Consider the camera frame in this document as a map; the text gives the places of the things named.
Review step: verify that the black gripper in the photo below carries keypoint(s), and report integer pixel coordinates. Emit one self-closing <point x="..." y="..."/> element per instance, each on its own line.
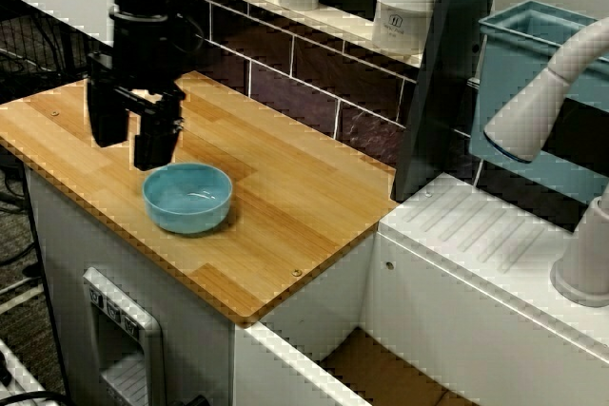
<point x="143" y="59"/>

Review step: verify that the blue ceramic bowl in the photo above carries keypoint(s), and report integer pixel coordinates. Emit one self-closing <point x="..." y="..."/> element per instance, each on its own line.
<point x="188" y="208"/>

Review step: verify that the white toy sink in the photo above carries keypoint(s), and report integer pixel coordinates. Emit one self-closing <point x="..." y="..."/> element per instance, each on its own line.
<point x="452" y="282"/>

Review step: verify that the white toy kitchen cabinet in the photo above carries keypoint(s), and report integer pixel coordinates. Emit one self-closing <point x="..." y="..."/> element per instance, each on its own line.
<point x="62" y="235"/>

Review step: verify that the white floor strip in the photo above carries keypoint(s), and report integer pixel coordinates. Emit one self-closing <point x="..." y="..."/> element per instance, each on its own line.
<point x="19" y="294"/>

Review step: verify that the grey dispenser panel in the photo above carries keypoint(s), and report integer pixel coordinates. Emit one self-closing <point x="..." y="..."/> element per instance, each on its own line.
<point x="152" y="344"/>

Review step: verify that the white jar with printed logo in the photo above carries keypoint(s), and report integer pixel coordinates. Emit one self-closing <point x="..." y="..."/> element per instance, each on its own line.
<point x="399" y="11"/>

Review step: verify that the brown cardboard sheet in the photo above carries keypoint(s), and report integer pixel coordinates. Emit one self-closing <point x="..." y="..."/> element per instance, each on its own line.
<point x="380" y="373"/>

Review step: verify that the blue plastic bin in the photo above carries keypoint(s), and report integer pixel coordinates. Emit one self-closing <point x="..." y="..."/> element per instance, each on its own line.
<point x="518" y="59"/>

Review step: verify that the grey toy faucet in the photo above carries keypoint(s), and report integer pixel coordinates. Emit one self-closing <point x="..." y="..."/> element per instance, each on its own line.
<point x="528" y="111"/>

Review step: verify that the dark grey upright post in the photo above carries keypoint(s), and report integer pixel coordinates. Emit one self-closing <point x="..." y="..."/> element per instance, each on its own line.
<point x="442" y="92"/>

